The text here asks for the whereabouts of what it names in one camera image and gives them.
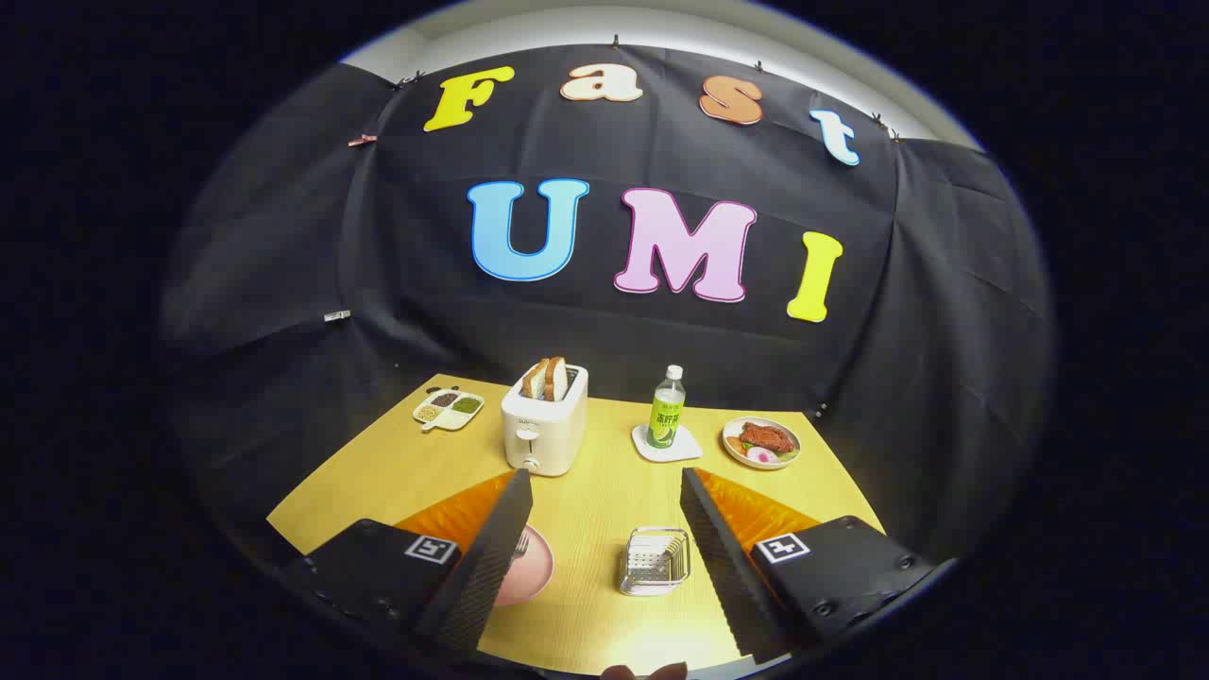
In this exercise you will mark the green label drink bottle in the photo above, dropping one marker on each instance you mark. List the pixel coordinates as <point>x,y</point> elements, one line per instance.
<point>667,416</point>

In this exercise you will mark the white square coaster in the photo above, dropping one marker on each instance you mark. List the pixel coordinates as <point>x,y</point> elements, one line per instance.
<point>687,447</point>

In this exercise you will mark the pink round plate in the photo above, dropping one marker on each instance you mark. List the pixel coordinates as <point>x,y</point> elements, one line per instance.
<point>535,571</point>

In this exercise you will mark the white divided condiment dish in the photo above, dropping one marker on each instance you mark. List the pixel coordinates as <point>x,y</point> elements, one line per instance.
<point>450,410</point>

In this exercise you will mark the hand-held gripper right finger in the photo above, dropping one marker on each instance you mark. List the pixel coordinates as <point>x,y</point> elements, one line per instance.
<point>723,567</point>

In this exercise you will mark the white toaster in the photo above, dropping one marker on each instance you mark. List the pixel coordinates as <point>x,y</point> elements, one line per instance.
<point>543,425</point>

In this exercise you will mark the white plate with food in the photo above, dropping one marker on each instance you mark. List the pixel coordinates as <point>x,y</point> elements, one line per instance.
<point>761,442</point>

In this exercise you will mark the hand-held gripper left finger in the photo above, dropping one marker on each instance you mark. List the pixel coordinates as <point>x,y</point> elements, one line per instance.
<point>491,567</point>

